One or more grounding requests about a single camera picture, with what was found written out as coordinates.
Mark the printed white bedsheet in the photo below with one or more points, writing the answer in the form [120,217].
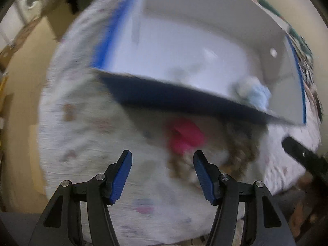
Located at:
[89,133]

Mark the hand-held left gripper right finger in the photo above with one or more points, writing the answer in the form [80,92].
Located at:
[203,176]

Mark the brown spotted plush toy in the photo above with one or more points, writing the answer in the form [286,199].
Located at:
[240,153]

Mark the dark grey cloth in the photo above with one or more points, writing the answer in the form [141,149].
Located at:
[15,230]

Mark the flat cardboard sheet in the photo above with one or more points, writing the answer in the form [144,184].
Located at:
[35,158]

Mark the blue cardboard box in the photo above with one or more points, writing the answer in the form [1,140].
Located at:
[179,43]

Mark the pink plush toy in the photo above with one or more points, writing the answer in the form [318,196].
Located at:
[185,135]

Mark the white plush toy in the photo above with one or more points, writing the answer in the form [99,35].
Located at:
[243,88]

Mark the light blue plush toy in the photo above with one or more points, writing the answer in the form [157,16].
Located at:
[258,94]

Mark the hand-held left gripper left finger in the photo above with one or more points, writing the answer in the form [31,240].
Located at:
[123,174]

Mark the black white striped cloth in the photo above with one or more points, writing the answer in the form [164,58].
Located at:
[307,64]

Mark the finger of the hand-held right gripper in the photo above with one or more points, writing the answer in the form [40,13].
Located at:
[297,150]

